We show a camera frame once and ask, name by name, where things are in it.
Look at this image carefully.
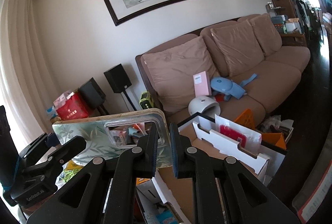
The green patterned phone case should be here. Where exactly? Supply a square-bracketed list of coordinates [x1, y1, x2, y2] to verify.
[52, 108, 172, 168]

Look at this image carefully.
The white cardboard divider box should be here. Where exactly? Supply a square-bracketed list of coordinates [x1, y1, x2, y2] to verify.
[191, 115, 286, 185]

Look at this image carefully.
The orange plastic bin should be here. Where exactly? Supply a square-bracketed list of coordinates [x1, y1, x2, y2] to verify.
[234, 109, 286, 150]

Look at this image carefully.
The red gift box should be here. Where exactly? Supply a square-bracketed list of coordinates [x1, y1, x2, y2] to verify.
[56, 91, 92, 121]

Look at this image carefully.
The white curtain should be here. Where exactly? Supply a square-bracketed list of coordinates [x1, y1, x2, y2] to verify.
[1, 0, 59, 149]

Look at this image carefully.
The white dome nail lamp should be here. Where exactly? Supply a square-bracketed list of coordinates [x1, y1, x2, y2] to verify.
[188, 96, 221, 118]

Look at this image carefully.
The green yellow power station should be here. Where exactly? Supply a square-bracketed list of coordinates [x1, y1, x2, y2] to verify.
[139, 91, 155, 109]

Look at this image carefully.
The black speaker on stand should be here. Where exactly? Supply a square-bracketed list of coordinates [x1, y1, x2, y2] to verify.
[104, 64, 137, 111]

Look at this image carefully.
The brown fabric sofa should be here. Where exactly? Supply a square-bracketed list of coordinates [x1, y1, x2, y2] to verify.
[136, 14, 311, 125]

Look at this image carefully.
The left brown sofa cushion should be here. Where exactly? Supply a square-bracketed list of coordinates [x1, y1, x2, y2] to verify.
[142, 36, 220, 114]

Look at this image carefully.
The brown sofa cushion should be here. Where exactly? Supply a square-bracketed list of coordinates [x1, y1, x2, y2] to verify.
[142, 36, 220, 114]
[249, 13, 282, 57]
[210, 20, 265, 77]

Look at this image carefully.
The middle brown sofa cushion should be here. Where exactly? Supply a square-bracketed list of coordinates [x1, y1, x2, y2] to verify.
[210, 20, 265, 77]

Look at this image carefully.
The right brown sofa cushion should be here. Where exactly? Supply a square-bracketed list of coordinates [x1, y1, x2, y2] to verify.
[249, 13, 282, 57]

